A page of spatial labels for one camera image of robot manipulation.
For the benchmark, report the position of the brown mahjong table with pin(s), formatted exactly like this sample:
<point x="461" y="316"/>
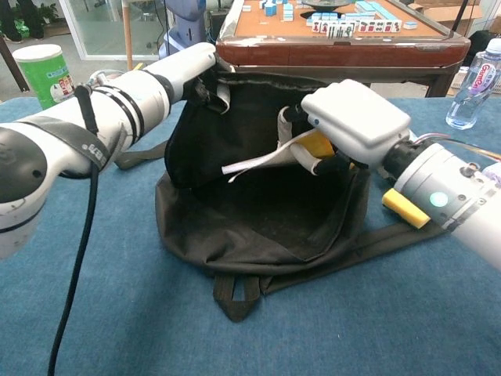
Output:
<point x="352" y="55"/>

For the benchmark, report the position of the white paper booklet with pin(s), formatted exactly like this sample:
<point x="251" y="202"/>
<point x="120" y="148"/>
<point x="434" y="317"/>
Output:
<point x="266" y="160"/>

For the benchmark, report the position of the blue grey robot stand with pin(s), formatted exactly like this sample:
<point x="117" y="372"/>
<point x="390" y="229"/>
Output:
<point x="184" y="19"/>

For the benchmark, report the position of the wooden post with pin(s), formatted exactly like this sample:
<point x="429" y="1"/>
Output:
<point x="128" y="35"/>

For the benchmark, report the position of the person in dark clothes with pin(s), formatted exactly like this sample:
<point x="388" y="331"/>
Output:
<point x="9" y="19"/>

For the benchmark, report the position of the dark round dish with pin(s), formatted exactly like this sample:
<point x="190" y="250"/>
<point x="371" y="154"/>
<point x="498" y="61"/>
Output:
<point x="326" y="4"/>

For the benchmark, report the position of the green potted plant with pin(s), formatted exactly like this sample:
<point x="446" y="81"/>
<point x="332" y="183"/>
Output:
<point x="49" y="11"/>

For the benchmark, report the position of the black tripod stand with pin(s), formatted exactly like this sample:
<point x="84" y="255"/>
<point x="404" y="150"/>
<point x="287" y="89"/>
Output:
<point x="461" y="15"/>

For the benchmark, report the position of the black fabric backpack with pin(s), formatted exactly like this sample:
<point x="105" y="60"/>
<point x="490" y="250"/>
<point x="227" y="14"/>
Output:
<point x="254" y="219"/>

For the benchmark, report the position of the white plastic basket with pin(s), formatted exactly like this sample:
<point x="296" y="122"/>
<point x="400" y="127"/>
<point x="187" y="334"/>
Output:
<point x="462" y="80"/>

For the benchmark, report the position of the green chip can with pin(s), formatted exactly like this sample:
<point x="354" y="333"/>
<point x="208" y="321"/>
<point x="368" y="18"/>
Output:
<point x="39" y="78"/>

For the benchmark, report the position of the white blue mahjong tile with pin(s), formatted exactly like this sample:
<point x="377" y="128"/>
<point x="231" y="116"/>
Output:
<point x="410" y="25"/>

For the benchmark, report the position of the green plastic wrapper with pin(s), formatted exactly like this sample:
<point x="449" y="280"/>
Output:
<point x="21" y="29"/>

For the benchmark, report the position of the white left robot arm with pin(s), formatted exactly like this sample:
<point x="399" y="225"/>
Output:
<point x="58" y="133"/>

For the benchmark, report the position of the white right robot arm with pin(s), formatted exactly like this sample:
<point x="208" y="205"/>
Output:
<point x="450" y="196"/>

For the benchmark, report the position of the yellow sponge block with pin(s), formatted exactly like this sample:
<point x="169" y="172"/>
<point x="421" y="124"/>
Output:
<point x="405" y="211"/>

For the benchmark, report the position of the blue table cloth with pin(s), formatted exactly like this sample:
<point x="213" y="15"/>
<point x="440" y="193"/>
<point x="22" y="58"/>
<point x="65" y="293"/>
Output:
<point x="117" y="313"/>

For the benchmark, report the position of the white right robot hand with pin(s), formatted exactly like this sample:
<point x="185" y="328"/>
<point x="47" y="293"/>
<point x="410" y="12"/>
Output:
<point x="352" y="117"/>

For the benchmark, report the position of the clear plastic water bottle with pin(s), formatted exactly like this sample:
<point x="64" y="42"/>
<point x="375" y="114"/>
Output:
<point x="469" y="98"/>

